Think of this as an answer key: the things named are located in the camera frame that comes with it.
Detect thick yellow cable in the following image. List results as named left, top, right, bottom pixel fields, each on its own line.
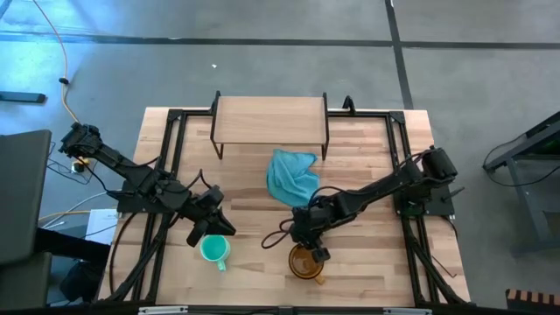
left=32, top=0, right=82, bottom=125

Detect thin yellow cable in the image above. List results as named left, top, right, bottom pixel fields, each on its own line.
left=38, top=210, right=91, bottom=222

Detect white paper sheet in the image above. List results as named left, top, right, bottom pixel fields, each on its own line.
left=85, top=208, right=119, bottom=245

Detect black metal table frame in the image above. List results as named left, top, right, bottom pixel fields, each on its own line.
left=94, top=94, right=472, bottom=307

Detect black hex key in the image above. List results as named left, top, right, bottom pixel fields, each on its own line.
left=430, top=255, right=459, bottom=279

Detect teal mug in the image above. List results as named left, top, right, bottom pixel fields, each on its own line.
left=199, top=234, right=232, bottom=272

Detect blue cloth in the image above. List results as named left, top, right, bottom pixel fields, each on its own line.
left=265, top=148, right=320, bottom=209

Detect black beam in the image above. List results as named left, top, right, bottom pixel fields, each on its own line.
left=34, top=227, right=110, bottom=263

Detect black bag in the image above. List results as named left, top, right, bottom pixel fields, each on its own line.
left=59, top=261, right=106, bottom=303

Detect amber glass mug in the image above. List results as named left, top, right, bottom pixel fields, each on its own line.
left=287, top=243, right=327, bottom=285

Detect orange black striped block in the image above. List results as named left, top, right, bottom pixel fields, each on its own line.
left=505, top=288, right=560, bottom=312

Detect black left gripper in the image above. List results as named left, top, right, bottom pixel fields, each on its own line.
left=186, top=204, right=237, bottom=248

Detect dark grey monitor panel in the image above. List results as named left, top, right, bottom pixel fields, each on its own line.
left=0, top=129, right=53, bottom=266

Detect grey metal cart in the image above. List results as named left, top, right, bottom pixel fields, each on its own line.
left=483, top=111, right=560, bottom=257

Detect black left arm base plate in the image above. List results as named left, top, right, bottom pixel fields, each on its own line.
left=115, top=181, right=176, bottom=214

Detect dark grey box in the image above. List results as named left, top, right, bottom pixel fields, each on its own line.
left=0, top=252, right=53, bottom=310

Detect silver metal bracket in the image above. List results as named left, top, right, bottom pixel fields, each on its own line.
left=382, top=307, right=432, bottom=315
left=138, top=305, right=189, bottom=315

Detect black cable loop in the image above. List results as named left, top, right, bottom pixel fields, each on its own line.
left=108, top=212, right=137, bottom=295

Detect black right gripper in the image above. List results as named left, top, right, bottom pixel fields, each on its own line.
left=290, top=205, right=331, bottom=263

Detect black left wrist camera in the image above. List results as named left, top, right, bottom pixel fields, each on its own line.
left=197, top=184, right=225, bottom=211

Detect black flat floor bar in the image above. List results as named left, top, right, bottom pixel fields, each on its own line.
left=0, top=90, right=47, bottom=105

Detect white cable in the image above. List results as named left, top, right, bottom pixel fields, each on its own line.
left=41, top=191, right=109, bottom=229

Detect wooden shelf black legs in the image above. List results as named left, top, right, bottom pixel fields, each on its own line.
left=209, top=90, right=330, bottom=161

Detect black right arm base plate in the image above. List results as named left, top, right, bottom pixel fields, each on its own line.
left=393, top=183, right=466, bottom=218

